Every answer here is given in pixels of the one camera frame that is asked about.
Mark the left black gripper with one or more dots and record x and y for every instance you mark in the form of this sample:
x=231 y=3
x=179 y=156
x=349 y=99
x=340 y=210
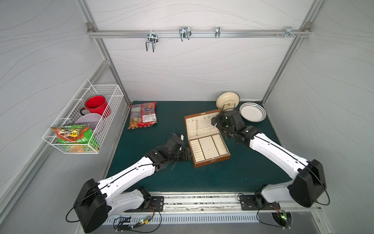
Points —
x=183 y=153

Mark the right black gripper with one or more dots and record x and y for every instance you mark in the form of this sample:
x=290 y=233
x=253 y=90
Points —
x=220 y=124

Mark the brown wooden jewelry box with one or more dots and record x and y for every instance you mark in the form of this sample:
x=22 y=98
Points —
x=205 y=140

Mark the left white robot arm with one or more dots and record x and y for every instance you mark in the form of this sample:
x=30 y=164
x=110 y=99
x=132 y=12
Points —
x=97 y=201

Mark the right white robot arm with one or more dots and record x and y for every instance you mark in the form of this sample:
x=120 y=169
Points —
x=307 y=182

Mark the cream plate on stand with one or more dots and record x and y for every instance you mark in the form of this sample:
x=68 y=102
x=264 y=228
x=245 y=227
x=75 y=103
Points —
x=228 y=97

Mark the white bowl dotted rim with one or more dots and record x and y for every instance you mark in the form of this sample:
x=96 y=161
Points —
x=252 y=112

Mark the red candy bag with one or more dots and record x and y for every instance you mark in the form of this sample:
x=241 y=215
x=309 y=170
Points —
x=142 y=115

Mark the small metal hook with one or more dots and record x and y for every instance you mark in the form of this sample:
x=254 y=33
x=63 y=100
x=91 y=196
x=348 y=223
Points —
x=217 y=32

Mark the metal hook centre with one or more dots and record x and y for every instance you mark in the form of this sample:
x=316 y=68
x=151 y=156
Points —
x=185 y=33

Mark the grey plate in basket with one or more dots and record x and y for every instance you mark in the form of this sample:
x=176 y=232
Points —
x=91 y=119

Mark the red enamel mug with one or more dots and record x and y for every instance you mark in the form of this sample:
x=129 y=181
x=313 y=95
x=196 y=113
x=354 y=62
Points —
x=97 y=105

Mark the green snack bag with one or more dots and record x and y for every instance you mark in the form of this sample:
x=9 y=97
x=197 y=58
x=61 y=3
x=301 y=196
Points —
x=75 y=139

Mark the metal double hook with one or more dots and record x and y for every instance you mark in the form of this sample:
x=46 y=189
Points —
x=152 y=40

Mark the wire plate stand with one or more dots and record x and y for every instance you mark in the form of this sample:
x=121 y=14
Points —
x=228 y=107

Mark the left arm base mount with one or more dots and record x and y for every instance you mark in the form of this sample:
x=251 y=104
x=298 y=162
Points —
x=154 y=202

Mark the electronics board with wires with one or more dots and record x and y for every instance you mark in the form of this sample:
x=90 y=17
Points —
x=129 y=223

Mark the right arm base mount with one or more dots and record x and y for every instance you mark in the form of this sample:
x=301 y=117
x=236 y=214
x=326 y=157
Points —
x=256 y=202

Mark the white wire wall basket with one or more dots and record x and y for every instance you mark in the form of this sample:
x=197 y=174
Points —
x=71 y=113

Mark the metal bracket hook right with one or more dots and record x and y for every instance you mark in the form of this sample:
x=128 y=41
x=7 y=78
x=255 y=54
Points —
x=288 y=34

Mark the aluminium top rail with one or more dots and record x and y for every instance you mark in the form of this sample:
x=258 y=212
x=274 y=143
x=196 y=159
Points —
x=196 y=34

